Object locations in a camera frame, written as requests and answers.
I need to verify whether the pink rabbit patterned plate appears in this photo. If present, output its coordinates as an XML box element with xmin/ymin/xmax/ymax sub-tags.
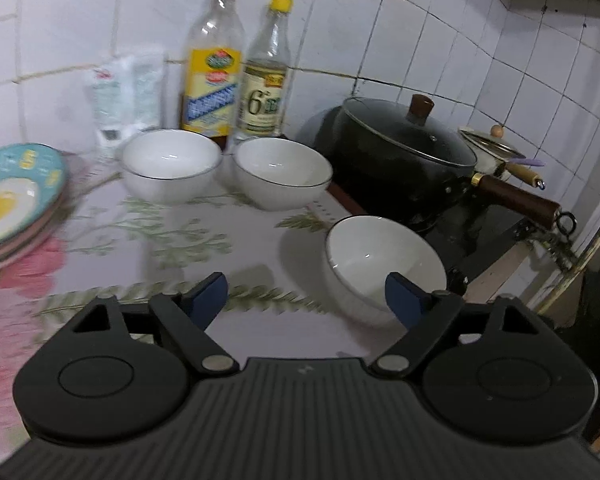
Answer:
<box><xmin>0</xmin><ymin>200</ymin><xmax>69</xmax><ymax>269</ymax></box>

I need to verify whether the white plate with sun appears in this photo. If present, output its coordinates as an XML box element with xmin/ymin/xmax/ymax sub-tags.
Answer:
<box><xmin>0</xmin><ymin>184</ymin><xmax>70</xmax><ymax>261</ymax></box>

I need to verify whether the blue egg patterned plate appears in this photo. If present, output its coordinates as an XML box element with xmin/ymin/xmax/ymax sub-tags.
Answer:
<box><xmin>0</xmin><ymin>143</ymin><xmax>68</xmax><ymax>244</ymax></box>

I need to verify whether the floral tablecloth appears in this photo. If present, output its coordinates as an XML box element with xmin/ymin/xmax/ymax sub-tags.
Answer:
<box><xmin>0</xmin><ymin>166</ymin><xmax>384</xmax><ymax>463</ymax></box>

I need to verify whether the large white ribbed bowl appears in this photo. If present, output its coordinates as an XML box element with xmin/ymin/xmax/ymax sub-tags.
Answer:
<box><xmin>119</xmin><ymin>129</ymin><xmax>223</xmax><ymax>205</ymax></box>

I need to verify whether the black pot with lid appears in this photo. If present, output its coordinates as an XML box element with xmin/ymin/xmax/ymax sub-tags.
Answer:
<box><xmin>309</xmin><ymin>94</ymin><xmax>578</xmax><ymax>238</ymax></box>

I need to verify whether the small cream saucepan with lid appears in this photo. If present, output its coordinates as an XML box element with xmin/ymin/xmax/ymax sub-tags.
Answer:
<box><xmin>457</xmin><ymin>127</ymin><xmax>545</xmax><ymax>191</ymax></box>

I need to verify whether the white plastic seasoning bag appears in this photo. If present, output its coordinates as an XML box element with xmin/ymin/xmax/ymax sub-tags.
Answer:
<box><xmin>85</xmin><ymin>48</ymin><xmax>166</xmax><ymax>159</ymax></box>

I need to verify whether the yellow cap vinegar bottle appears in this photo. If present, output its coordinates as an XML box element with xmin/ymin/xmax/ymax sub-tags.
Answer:
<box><xmin>234</xmin><ymin>0</ymin><xmax>294</xmax><ymax>143</ymax></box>

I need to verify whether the yellow label cooking wine bottle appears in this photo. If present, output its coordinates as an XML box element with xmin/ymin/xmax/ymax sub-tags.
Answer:
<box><xmin>180</xmin><ymin>0</ymin><xmax>245</xmax><ymax>142</ymax></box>

